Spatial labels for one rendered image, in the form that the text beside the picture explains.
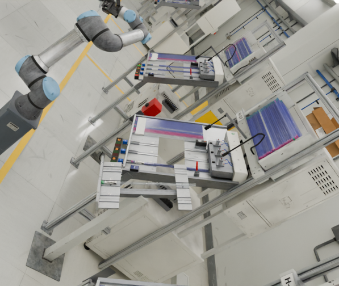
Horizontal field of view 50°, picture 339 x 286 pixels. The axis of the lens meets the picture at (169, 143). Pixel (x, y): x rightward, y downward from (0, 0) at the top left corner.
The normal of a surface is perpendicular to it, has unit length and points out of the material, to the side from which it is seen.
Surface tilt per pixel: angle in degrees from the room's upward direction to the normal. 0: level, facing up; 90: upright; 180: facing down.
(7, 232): 0
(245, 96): 90
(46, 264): 0
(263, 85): 90
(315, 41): 90
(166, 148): 90
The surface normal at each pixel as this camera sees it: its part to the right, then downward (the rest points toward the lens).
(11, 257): 0.77, -0.52
